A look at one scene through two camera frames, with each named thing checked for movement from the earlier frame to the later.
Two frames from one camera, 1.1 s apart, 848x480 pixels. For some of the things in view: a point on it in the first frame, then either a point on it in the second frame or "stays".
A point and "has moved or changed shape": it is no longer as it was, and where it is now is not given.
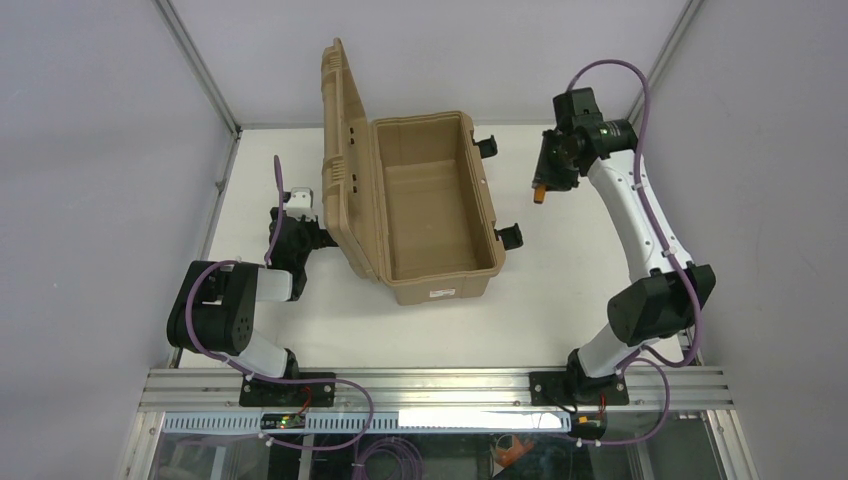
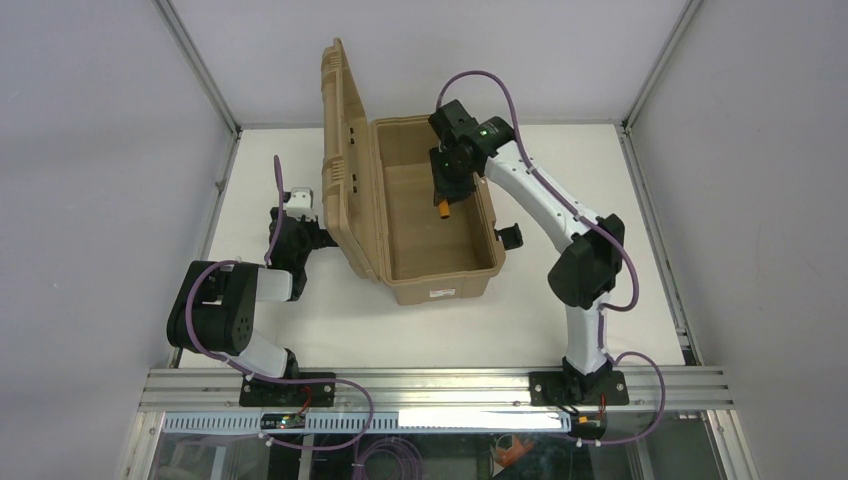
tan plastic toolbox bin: (406, 199) stays
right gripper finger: (564, 184) → (462, 195)
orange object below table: (507, 457) stays
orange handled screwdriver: (539, 195) has moved or changed shape
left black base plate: (319, 393) stays
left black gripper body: (291, 234) stays
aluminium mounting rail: (687, 389) stays
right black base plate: (569, 388) stays
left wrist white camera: (300, 203) stays
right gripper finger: (544, 169) → (441, 180)
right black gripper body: (549, 171) → (451, 183)
